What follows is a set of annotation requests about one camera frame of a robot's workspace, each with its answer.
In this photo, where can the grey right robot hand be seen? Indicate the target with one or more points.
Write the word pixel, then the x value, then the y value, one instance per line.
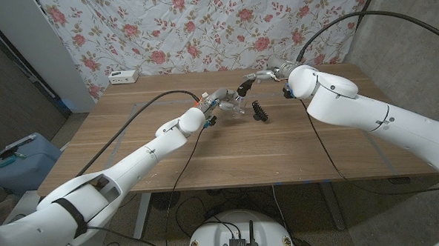
pixel 282 70

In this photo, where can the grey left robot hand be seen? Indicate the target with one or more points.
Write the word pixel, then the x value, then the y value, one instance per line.
pixel 222 97

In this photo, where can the clear plastic bottle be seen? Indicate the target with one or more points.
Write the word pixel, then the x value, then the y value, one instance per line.
pixel 241 107

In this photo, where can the black trigger spray top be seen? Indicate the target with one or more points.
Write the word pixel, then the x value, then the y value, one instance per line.
pixel 244 87

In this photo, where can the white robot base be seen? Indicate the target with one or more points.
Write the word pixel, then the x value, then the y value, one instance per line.
pixel 217 234

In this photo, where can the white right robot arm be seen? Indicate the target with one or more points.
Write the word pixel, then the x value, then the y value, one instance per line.
pixel 352 106

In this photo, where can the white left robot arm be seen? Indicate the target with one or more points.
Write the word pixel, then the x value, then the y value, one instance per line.
pixel 132 167

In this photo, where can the black hair clip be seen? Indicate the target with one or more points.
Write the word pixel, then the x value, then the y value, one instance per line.
pixel 259 113

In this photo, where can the floral backdrop cloth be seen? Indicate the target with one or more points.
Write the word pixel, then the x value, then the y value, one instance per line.
pixel 208 27

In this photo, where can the white power strip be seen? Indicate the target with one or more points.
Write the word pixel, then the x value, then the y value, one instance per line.
pixel 123 77

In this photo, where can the black pole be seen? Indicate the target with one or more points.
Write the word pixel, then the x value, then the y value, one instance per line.
pixel 366 1

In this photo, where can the black floor fan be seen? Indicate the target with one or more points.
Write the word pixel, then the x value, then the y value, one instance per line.
pixel 165 200

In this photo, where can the black antenna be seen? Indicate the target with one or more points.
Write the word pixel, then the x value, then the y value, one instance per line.
pixel 252 236

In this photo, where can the grey table leg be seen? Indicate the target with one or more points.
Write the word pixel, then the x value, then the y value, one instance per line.
pixel 332 207

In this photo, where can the white table leg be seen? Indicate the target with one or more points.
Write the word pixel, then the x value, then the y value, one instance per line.
pixel 142 219

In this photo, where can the white panel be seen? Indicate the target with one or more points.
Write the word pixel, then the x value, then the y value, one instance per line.
pixel 34 42

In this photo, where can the blue case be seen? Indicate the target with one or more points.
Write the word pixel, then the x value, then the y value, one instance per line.
pixel 28 164

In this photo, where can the white and black tool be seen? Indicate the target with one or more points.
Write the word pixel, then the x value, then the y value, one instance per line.
pixel 18 143

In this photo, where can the teal tool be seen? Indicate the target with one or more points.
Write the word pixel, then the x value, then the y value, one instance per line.
pixel 9 162

